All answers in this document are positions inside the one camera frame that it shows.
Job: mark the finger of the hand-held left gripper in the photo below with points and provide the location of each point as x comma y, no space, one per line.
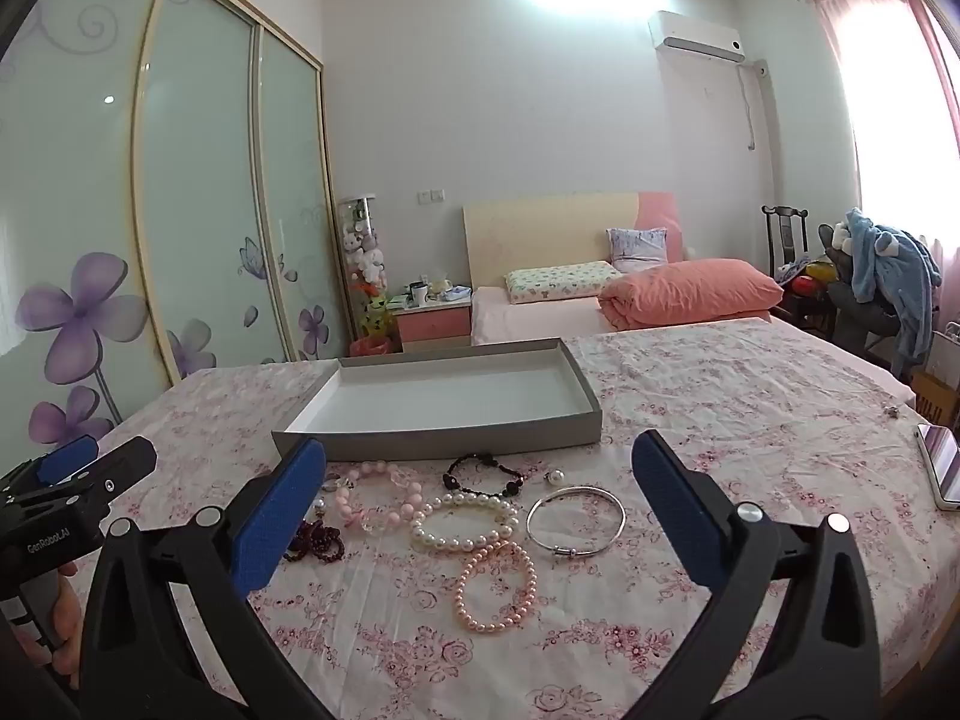
67,459
124,474

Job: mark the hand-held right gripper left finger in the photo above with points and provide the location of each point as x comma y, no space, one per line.
279,517

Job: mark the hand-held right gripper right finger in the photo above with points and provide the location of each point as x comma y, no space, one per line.
675,510

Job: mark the thin silver bangle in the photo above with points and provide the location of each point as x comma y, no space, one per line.
574,553

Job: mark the grey pearl earring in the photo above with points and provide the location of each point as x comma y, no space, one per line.
556,477

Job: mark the grey shallow cardboard tray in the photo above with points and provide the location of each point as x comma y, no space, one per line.
450,397

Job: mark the person's left hand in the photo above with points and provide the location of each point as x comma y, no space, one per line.
64,615

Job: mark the folded salmon quilt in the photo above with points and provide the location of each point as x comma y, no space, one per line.
690,292

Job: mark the yellow plush toy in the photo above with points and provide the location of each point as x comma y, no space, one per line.
375,319

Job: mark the pink and cream nightstand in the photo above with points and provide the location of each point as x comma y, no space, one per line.
431,326

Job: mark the flat floral pillow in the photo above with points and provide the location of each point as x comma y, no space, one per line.
559,281

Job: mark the white mug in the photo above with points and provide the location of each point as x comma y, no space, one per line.
417,294

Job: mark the colourful toys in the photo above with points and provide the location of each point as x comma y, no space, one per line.
806,281

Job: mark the purple print pillow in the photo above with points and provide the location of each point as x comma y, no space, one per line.
637,247

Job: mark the grey office chair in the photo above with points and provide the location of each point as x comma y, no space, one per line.
851,307

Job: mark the smartphone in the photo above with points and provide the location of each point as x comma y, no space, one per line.
941,465

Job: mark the clear plush toy display tube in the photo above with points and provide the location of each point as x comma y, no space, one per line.
364,255

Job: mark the cardboard box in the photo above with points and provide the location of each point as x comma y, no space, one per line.
934,394

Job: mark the blue cloth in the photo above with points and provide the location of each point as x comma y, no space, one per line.
455,291

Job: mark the dark wooden chair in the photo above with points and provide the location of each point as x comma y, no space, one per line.
784,240

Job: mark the glass wardrobe with purple flowers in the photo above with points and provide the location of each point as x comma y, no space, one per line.
202,165

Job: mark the blue plush robe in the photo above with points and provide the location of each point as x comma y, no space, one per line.
892,262

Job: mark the air conditioner pipe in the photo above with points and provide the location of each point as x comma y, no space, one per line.
750,105

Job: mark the pink curtain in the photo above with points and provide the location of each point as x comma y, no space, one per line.
840,90

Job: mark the white air conditioner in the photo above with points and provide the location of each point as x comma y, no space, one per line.
694,34

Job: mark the white wall socket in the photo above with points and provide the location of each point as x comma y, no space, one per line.
430,196

